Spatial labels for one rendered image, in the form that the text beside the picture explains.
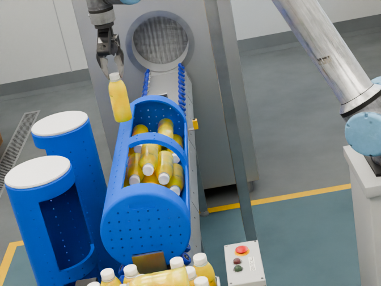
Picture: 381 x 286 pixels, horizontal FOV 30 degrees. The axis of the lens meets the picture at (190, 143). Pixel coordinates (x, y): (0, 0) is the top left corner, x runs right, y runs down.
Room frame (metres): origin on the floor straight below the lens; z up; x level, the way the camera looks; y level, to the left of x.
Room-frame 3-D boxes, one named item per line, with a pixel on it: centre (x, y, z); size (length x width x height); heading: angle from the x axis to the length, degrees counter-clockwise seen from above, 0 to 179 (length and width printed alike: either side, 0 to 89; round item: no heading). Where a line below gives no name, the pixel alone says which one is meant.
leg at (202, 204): (3.91, 0.00, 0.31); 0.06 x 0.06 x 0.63; 86
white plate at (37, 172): (2.72, 0.65, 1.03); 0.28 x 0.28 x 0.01
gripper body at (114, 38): (2.57, 0.22, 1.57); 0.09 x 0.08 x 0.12; 174
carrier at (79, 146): (3.24, 0.60, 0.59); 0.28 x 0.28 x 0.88
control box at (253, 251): (1.67, -0.08, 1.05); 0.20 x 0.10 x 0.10; 176
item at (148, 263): (1.89, 0.20, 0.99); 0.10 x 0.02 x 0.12; 86
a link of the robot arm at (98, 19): (2.56, 0.23, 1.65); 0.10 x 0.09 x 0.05; 84
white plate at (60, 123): (3.24, 0.60, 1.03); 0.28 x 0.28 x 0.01
